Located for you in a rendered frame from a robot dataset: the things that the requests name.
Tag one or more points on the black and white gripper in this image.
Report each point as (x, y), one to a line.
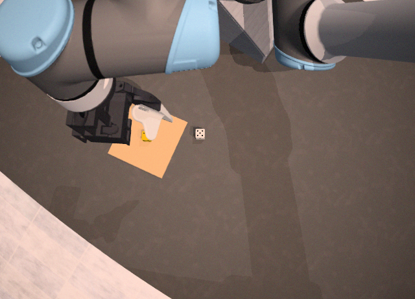
(106, 124)

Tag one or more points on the yellow die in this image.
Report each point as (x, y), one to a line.
(144, 138)

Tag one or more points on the white die with black pips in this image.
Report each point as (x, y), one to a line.
(200, 134)

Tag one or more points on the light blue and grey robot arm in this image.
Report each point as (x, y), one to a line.
(47, 41)

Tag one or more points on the orange flat mat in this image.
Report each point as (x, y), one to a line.
(153, 156)

